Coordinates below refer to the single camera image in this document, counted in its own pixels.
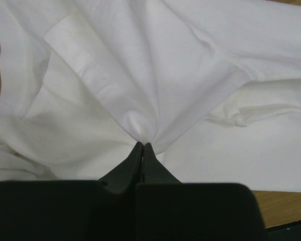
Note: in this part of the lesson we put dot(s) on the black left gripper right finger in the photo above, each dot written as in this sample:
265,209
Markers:
167,209

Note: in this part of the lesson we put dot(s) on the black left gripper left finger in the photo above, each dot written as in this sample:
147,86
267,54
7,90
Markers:
68,209

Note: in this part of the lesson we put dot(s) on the white printed t-shirt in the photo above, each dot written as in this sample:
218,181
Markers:
213,86

